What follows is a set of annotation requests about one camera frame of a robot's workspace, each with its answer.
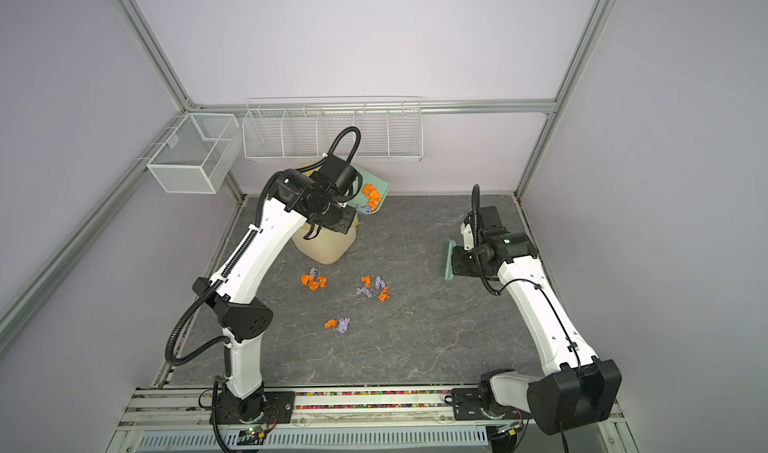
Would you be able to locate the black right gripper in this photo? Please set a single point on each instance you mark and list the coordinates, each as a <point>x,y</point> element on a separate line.
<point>460,267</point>

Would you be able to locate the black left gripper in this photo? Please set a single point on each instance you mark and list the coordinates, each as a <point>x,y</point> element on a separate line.
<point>343,227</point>

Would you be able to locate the green hand brush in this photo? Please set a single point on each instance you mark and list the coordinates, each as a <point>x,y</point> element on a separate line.
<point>446,265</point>

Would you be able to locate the green plastic dustpan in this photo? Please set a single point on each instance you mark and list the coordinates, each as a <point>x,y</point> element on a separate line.
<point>368,178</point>

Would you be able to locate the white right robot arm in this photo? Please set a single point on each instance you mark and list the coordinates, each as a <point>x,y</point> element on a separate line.
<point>577,388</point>

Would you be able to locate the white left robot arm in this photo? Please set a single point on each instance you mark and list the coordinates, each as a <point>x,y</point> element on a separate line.
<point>231,292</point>

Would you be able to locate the beige bin yellow bag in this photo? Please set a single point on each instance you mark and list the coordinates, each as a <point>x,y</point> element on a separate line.
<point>330,245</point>

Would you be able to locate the small white mesh basket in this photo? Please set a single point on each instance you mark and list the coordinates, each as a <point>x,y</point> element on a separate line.
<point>198,153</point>

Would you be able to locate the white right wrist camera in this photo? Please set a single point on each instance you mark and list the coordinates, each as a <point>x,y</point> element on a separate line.
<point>467,236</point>

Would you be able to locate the long white wire basket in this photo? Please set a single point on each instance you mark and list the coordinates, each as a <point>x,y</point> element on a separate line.
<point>304,128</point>

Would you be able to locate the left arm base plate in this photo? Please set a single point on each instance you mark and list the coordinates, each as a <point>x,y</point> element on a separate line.
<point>261,407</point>

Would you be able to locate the aluminium front rail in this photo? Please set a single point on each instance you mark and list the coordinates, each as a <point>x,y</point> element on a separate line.
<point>439,405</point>

